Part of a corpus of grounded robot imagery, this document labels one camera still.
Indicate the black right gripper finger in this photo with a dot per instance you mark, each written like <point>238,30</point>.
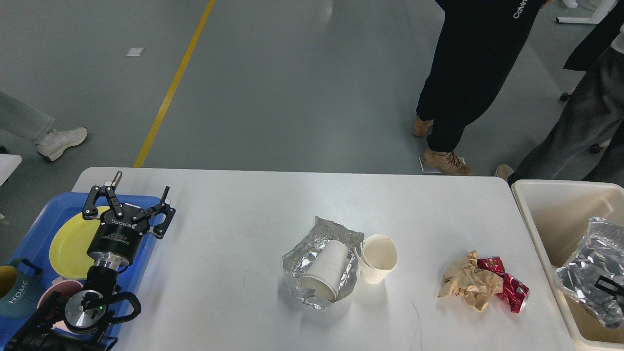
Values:
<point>609,286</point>

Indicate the silver foil bag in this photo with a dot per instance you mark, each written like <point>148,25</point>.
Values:
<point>599,252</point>

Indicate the red wrapper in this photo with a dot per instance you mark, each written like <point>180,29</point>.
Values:
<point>514,292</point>

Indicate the person in grey trousers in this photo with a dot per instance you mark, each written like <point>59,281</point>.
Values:
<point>595,107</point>

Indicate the brown paper bag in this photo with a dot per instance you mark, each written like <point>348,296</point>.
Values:
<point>590,327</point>

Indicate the white furniture base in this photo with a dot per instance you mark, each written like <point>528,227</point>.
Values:
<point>593,11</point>

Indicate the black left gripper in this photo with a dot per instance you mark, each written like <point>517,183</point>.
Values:
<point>117,236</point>

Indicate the white side table corner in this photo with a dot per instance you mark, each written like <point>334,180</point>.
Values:
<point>8,164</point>

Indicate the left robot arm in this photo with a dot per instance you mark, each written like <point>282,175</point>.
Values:
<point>89,312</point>

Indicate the teal green mug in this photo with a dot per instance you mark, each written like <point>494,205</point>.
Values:
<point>19,293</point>

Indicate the person in black clothes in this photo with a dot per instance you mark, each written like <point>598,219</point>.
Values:
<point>477,47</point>

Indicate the pink mug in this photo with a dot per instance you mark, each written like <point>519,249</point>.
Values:
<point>67,288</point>

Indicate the blue plastic tray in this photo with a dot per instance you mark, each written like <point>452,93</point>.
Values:
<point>36,244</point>

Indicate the yellow plastic plate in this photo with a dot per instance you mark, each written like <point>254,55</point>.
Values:
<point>76,235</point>

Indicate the white paper cup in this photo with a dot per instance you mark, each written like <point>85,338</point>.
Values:
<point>324,275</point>
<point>377,257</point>

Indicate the brown paper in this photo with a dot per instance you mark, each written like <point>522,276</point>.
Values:
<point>465,279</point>

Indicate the cream plastic bin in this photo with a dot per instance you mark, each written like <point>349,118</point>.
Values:
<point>556,213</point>

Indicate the person with white sneaker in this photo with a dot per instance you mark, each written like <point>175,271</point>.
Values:
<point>25,121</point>

